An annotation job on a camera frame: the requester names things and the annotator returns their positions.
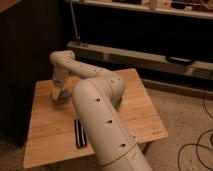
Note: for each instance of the upper shelf board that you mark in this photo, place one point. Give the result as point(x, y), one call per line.
point(152, 6)

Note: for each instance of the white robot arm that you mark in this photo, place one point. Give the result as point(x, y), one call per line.
point(94, 99)

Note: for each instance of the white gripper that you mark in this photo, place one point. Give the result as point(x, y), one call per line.
point(59, 84)

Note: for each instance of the metal pole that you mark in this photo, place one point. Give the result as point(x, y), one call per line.
point(76, 34)

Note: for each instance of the dark cabinet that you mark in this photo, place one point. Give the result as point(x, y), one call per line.
point(29, 32)

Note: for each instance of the wooden table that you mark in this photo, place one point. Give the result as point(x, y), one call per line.
point(51, 135)

